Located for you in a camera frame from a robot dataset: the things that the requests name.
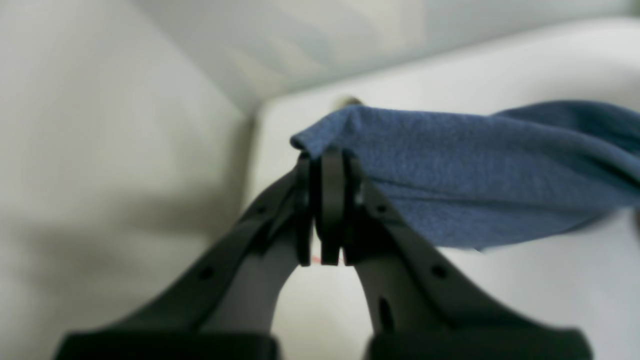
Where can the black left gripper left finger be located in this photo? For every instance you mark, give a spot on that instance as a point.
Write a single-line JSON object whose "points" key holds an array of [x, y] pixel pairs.
{"points": [[221, 308]]}

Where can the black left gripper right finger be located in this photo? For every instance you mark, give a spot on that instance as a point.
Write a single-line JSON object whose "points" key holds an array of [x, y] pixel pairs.
{"points": [[421, 306]]}

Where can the dark blue T-shirt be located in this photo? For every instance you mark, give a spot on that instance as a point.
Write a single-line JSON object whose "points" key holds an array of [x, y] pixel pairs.
{"points": [[482, 181]]}

